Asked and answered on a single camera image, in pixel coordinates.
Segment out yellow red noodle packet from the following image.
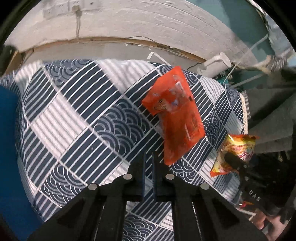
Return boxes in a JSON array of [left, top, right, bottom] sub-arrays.
[[210, 134, 258, 177]]

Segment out red snack packet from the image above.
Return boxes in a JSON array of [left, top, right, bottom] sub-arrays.
[[142, 66, 205, 166]]

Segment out person right hand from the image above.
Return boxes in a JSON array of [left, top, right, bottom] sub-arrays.
[[251, 209, 288, 241]]

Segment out grey hanging clothes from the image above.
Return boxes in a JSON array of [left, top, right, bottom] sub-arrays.
[[246, 67, 295, 154]]

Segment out blue-rimmed cardboard box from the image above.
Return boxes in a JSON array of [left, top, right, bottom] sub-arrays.
[[1, 87, 41, 240]]

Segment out white electric kettle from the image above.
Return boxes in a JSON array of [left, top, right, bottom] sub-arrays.
[[197, 52, 232, 78]]

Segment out navy white patterned tablecloth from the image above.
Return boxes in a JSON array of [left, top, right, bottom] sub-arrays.
[[0, 58, 251, 241]]

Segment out white plug and cable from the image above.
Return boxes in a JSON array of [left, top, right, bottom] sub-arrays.
[[72, 5, 83, 39]]

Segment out white wall socket strip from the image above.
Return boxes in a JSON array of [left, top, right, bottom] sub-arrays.
[[42, 0, 101, 20]]

